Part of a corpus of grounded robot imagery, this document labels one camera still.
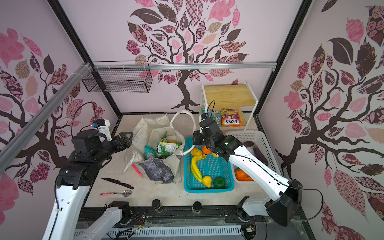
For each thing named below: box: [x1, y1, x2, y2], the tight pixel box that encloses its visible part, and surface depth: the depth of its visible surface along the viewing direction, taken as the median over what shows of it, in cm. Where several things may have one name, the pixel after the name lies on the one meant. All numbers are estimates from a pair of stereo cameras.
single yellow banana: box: [190, 154, 208, 183], surface depth 87 cm
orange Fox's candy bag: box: [219, 108, 243, 128], surface depth 95 cm
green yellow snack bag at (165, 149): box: [156, 141, 182, 158], surface depth 85 cm
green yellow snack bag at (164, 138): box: [161, 131, 168, 143], surface depth 94 cm
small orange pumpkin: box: [234, 169, 252, 181], surface depth 83 cm
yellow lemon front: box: [202, 175, 212, 188], surface depth 83 cm
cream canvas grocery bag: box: [122, 111, 196, 183], surface depth 82 cm
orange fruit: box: [202, 145, 212, 155], surface depth 95 cm
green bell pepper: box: [213, 176, 226, 189], surface depth 81 cm
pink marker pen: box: [131, 163, 145, 179], surface depth 90 cm
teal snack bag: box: [144, 145, 158, 160], surface depth 87 cm
